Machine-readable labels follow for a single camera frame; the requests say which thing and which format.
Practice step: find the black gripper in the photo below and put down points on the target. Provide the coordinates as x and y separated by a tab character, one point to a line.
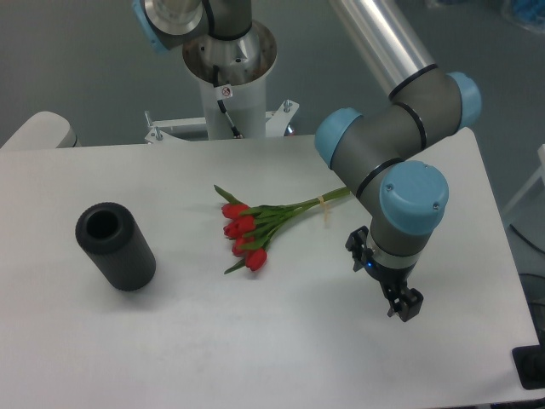
390	271

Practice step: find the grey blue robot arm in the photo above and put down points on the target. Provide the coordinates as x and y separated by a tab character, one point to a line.
374	157

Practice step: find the black table-edge device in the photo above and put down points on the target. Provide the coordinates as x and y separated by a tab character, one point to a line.
529	363

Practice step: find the red tulip bouquet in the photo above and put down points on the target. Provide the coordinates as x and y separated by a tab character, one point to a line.
252	228

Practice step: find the black ribbed cylindrical vase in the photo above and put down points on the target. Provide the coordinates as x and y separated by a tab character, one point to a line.
108	233

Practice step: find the white chair backrest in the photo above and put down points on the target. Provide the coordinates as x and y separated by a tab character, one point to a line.
44	130

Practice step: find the white frame at right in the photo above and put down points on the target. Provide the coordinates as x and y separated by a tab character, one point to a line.
529	192

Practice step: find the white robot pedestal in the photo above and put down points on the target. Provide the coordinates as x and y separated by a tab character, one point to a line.
232	81

